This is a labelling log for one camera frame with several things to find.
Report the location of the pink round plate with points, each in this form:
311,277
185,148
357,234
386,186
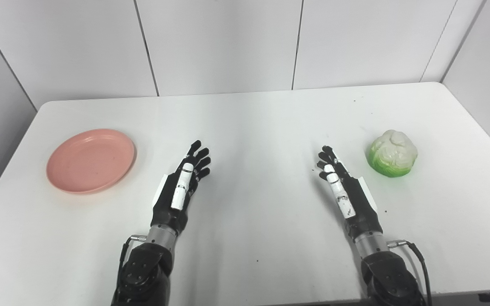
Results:
89,162

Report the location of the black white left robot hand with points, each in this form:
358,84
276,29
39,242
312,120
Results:
172,199

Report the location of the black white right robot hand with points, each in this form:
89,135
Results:
357,204

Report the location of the green white toy cabbage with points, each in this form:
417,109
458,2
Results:
391,153

